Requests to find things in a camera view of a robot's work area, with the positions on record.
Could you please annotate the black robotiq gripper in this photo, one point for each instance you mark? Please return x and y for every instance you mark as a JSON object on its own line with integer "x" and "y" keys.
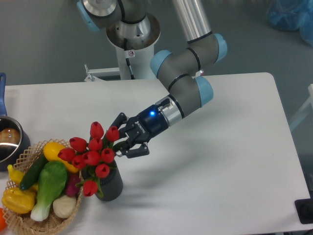
{"x": 139, "y": 130}

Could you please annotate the red tulip bouquet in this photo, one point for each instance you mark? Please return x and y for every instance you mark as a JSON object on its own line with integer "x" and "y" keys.
{"x": 99, "y": 149}

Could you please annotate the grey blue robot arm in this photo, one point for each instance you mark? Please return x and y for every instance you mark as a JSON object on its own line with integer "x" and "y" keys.
{"x": 179, "y": 74}

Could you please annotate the dark grey ribbed vase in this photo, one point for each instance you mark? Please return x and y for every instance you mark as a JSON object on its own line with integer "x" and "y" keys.
{"x": 104, "y": 181}

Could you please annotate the yellow squash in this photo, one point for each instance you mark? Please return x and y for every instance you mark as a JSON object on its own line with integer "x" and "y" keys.
{"x": 51, "y": 151}

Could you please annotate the green bok choy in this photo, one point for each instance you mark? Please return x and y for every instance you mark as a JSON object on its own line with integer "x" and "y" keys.
{"x": 52, "y": 181}

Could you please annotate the white garlic bulb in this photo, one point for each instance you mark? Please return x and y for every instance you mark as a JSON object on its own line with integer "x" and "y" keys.
{"x": 64, "y": 206}

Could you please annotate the green cucumber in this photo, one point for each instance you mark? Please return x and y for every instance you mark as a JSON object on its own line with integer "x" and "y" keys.
{"x": 32, "y": 175}

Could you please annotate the small yellow gourd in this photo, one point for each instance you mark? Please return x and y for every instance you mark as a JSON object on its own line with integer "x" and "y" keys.
{"x": 15, "y": 175}

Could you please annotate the yellow bell pepper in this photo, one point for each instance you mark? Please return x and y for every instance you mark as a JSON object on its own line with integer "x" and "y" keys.
{"x": 19, "y": 201}

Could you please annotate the woven wicker basket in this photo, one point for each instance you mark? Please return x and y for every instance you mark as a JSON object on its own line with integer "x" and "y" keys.
{"x": 22, "y": 224}

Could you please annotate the orange fruit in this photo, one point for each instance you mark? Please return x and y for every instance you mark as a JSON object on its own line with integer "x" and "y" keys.
{"x": 3, "y": 224}

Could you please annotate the black device at edge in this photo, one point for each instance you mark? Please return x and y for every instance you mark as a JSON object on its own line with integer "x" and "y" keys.
{"x": 304, "y": 208}

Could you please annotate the blue plastic bag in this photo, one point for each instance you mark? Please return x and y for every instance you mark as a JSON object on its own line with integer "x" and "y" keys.
{"x": 292, "y": 15}

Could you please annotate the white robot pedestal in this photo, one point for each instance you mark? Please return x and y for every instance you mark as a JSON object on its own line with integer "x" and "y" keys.
{"x": 135, "y": 47}

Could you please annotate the blue handled saucepan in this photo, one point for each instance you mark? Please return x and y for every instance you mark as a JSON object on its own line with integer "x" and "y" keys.
{"x": 13, "y": 139}

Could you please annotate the white frame at right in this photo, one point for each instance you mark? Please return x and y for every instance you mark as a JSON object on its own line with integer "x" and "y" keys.
{"x": 305, "y": 109}

